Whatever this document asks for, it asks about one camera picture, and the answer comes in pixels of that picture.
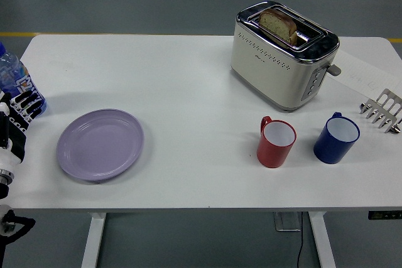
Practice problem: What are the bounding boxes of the lilac round plate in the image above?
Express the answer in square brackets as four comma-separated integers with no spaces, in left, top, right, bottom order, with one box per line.
[56,109,145,183]

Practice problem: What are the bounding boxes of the black cable under table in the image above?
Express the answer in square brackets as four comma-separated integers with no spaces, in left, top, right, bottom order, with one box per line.
[296,212,307,268]

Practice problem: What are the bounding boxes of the white table leg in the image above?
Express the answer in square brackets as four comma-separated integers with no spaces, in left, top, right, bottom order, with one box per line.
[80,212,107,268]
[307,211,337,268]

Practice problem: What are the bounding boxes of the grey floor cable box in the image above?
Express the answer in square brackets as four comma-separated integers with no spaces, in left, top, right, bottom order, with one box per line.
[272,212,303,233]

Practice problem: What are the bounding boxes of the black table control panel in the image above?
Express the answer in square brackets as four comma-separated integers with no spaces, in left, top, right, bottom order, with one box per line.
[368,210,402,220]

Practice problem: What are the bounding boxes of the bread slice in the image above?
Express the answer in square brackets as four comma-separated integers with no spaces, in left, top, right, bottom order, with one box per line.
[258,9,298,46]

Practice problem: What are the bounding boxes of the blue mug white inside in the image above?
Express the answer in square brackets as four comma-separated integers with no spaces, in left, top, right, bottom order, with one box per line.
[313,111,361,165]

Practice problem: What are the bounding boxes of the blue labelled drink bottle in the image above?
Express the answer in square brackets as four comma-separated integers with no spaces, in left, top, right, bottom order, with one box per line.
[0,41,48,119]

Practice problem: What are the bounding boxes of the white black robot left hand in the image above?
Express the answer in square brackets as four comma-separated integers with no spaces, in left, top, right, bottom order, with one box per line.
[0,90,45,172]

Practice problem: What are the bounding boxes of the cream and chrome toaster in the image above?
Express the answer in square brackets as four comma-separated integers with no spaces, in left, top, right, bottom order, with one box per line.
[230,0,342,113]

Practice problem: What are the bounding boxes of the silver metal toast tongs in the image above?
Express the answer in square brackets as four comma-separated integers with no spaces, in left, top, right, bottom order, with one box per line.
[359,88,402,134]

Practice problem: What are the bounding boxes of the white paper sheet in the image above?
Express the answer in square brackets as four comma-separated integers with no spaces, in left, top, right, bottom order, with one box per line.
[332,50,402,99]

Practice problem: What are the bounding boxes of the red mug white inside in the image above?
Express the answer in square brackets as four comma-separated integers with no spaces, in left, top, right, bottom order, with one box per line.
[256,115,297,169]

